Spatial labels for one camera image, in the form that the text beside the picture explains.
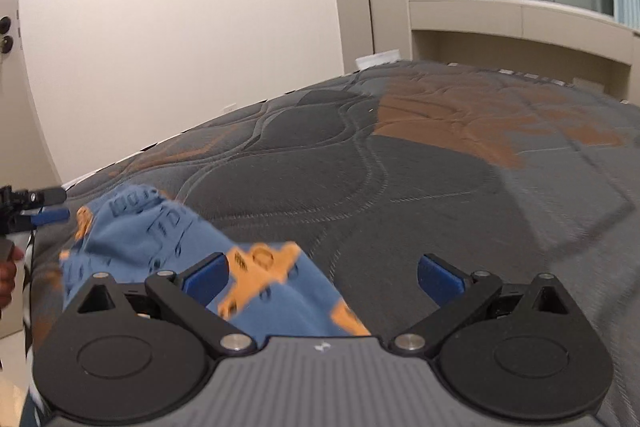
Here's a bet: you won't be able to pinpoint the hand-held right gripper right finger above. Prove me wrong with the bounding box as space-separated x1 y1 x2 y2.
391 253 584 355

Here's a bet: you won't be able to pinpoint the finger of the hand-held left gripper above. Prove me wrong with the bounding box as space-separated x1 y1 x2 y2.
15 187 68 208
17 208 70 232

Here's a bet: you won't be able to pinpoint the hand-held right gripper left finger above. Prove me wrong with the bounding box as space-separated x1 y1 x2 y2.
62 252 257 354

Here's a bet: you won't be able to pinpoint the blue pants with orange print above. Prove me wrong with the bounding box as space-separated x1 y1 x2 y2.
59 184 372 339

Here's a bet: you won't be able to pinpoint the person's left hand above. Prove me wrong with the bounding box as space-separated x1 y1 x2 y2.
0 247 26 309

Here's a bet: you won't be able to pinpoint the beige door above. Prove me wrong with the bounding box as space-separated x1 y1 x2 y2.
0 0 65 340

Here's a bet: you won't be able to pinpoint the grey and orange quilted mattress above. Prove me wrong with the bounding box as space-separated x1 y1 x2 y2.
27 59 640 427

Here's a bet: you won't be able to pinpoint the black door lock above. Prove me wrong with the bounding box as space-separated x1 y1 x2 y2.
0 16 15 54

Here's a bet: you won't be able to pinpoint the white box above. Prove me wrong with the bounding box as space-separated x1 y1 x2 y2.
353 49 401 70

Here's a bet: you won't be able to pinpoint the beige window bench cabinet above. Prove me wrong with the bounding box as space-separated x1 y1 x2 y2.
408 0 640 104

